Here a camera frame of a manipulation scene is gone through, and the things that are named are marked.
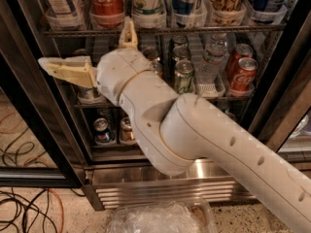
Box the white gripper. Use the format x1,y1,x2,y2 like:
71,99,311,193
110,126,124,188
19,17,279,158
38,17,152,106

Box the brown tea plastic bottle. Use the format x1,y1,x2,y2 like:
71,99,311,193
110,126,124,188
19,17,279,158
44,0,86,31

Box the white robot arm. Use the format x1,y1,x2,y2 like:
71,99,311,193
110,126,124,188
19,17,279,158
39,18,311,233

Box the blue silver can middle shelf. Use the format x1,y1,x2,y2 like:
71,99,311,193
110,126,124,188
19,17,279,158
77,86,100,103

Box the red Coca-Cola can top shelf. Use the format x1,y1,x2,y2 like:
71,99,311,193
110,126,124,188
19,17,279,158
91,0,124,28

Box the gold can middle shelf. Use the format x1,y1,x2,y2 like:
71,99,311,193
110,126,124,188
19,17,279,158
152,61,163,78

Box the gold can shelf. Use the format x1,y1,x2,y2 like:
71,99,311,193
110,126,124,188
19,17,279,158
120,116,135,145
152,61,163,78

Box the blue Pepsi can bottom shelf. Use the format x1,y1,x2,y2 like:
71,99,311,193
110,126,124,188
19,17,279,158
93,117,115,144

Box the green can middle shelf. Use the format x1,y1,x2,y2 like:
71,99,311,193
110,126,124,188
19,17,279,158
173,60,194,94

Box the gold can bottom shelf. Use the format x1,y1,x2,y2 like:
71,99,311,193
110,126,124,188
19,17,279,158
120,116,135,145

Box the clear water bottle middle shelf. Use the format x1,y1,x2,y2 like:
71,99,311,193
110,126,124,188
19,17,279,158
198,33,227,84

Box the open glass fridge door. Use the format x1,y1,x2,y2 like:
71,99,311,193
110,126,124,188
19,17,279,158
0,0,86,187

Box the white green tall can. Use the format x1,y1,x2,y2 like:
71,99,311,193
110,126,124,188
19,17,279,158
131,0,164,17

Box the blue silver tall can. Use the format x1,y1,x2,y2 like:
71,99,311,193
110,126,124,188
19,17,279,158
172,0,201,28

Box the gold black tall can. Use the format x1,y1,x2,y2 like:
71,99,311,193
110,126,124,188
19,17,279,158
209,0,245,25

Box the red Coca-Cola can rear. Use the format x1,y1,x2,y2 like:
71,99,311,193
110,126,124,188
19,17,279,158
225,44,254,78

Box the red Coca-Cola can front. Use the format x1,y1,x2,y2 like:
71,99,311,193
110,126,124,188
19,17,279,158
229,57,258,92

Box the clear plastic bin with bag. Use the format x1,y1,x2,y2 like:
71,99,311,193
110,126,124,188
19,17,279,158
105,198,218,233

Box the tangled floor cables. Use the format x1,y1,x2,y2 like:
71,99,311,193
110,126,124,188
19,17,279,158
0,187,86,233

